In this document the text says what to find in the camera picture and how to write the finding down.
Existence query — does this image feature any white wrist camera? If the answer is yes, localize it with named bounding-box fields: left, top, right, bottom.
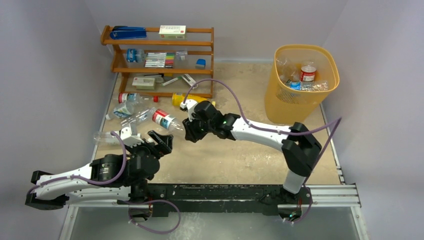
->
left=179, top=99, right=198, bottom=122
left=119, top=123, right=145, bottom=148

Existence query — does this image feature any clear crumpled bottle white cap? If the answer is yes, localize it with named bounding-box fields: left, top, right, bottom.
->
left=120, top=107, right=158, bottom=127

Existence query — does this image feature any clear unlabeled plastic bottle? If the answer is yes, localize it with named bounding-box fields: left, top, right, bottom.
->
left=275, top=55, right=300, bottom=83

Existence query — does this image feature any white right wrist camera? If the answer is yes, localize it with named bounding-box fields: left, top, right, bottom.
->
left=179, top=99, right=198, bottom=122

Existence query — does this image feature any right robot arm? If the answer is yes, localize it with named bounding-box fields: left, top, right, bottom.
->
left=179, top=99, right=322, bottom=204

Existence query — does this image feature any aluminium table frame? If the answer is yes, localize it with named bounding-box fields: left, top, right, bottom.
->
left=58, top=183, right=370, bottom=240

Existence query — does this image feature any clear bottle red label red cap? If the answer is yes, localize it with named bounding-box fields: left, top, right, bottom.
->
left=152, top=108, right=184, bottom=133

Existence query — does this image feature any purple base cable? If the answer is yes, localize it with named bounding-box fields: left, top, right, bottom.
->
left=127, top=198, right=182, bottom=235
left=282, top=187, right=314, bottom=226

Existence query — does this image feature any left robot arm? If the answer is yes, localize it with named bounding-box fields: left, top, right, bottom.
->
left=25, top=129, right=174, bottom=210

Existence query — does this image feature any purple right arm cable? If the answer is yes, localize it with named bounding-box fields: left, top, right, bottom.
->
left=182, top=78, right=343, bottom=186

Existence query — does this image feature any white marker pen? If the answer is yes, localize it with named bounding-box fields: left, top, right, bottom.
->
left=161, top=76, right=182, bottom=87

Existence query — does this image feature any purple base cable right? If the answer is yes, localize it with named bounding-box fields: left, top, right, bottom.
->
left=282, top=187, right=314, bottom=226

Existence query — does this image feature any set of colored markers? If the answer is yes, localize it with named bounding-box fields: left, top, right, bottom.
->
left=144, top=52, right=175, bottom=69

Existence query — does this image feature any white stapler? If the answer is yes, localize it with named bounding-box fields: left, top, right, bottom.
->
left=181, top=73, right=198, bottom=89

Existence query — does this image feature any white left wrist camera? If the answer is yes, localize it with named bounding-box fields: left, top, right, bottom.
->
left=119, top=123, right=145, bottom=148

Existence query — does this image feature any clear bottle red white label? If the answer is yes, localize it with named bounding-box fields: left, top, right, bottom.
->
left=300, top=63, right=317, bottom=82

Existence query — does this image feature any yellow plastic bottle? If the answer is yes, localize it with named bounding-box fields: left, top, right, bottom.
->
left=171, top=92, right=217, bottom=108

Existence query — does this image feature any blue stapler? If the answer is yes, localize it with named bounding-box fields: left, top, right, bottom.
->
left=109, top=25, right=147, bottom=40

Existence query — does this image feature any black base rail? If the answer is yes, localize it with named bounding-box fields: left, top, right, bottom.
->
left=128, top=183, right=313, bottom=219

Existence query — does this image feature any blue white eraser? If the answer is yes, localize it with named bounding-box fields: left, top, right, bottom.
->
left=195, top=58, right=206, bottom=70

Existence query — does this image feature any wooden shelf rack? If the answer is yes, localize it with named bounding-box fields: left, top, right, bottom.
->
left=100, top=25, right=215, bottom=97

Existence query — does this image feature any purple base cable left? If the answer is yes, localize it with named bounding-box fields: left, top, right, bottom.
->
left=127, top=198, right=182, bottom=235

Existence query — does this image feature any yellow mesh waste bin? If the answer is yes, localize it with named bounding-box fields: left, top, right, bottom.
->
left=264, top=44, right=340, bottom=125

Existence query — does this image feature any small clear container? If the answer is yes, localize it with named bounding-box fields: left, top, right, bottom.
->
left=175, top=50, right=189, bottom=62

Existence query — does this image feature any clear bottle red label by shelf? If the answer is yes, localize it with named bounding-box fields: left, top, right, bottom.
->
left=116, top=92, right=158, bottom=103

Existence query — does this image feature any clear bottle blue white label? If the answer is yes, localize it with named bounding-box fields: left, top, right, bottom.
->
left=105, top=101, right=135, bottom=120

